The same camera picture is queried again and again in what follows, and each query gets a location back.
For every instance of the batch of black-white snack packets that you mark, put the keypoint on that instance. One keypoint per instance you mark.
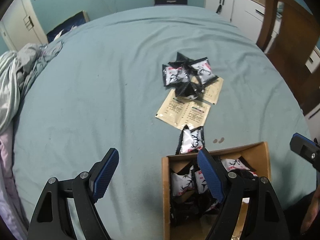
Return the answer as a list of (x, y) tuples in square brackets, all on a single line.
[(183, 182)]

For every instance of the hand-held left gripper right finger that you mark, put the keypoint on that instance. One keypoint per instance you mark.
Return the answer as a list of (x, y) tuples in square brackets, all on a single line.
[(210, 177)]

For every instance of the pile of black snack packets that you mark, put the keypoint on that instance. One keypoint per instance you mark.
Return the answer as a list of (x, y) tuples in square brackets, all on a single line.
[(187, 77)]

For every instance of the white door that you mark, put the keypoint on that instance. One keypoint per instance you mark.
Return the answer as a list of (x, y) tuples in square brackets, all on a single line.
[(17, 22)]

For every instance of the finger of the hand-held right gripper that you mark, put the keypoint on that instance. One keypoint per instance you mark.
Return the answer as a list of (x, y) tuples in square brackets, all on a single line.
[(305, 148)]

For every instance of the teal bed sheet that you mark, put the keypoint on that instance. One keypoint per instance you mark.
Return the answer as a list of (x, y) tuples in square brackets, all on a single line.
[(100, 92)]

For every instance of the black flat box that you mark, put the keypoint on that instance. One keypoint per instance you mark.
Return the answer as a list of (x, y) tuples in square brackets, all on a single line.
[(170, 1)]

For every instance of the dark framed painting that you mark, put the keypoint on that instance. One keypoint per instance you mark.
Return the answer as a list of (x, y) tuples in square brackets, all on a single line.
[(66, 27)]

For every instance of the black white antler snack packet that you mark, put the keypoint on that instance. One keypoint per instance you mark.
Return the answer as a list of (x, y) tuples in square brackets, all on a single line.
[(191, 140)]

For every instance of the pink sheet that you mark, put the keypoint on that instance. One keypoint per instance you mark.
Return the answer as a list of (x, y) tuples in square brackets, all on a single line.
[(7, 180)]

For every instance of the brown cardboard box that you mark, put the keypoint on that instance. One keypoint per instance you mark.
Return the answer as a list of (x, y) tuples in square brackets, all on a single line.
[(166, 180)]

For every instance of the crumpled grey duvet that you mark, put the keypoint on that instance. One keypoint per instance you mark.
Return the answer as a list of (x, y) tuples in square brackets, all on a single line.
[(17, 80)]

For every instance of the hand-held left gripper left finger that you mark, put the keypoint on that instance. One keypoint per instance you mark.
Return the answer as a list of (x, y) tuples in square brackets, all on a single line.
[(106, 177)]

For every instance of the white cabinet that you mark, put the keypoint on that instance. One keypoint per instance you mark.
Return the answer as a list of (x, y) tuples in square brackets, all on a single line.
[(240, 7)]

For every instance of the beige sachet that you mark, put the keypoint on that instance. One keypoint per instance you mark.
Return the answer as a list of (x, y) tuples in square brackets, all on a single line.
[(172, 110), (199, 111), (214, 91)]

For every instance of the brown wooden furniture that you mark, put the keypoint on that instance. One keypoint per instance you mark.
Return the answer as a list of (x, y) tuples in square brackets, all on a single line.
[(292, 35)]

